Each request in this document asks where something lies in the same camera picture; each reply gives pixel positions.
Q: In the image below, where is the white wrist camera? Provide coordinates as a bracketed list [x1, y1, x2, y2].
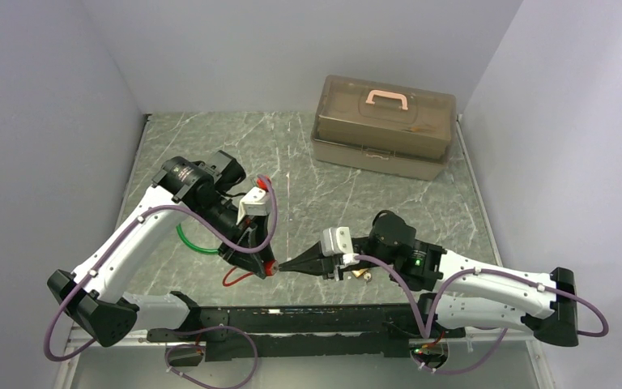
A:
[236, 175, 273, 224]
[320, 226, 360, 268]

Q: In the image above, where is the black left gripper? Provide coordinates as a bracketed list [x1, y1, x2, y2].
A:
[195, 194, 275, 279]

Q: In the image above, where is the beige plastic toolbox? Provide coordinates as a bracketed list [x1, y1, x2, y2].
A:
[310, 75, 457, 181]

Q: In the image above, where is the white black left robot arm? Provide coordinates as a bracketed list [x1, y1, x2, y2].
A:
[47, 151, 278, 347]

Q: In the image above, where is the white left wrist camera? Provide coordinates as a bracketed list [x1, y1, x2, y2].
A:
[236, 175, 273, 224]

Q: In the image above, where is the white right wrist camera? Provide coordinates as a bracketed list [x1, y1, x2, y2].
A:
[320, 226, 360, 268]

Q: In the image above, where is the brass padlock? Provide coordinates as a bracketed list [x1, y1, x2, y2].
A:
[351, 269, 372, 280]

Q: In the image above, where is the red cable lock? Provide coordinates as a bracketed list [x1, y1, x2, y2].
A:
[221, 261, 279, 288]

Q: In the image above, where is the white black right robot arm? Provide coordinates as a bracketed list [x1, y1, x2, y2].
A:
[279, 210, 578, 347]

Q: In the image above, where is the green cable loop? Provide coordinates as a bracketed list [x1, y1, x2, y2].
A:
[175, 222, 226, 255]

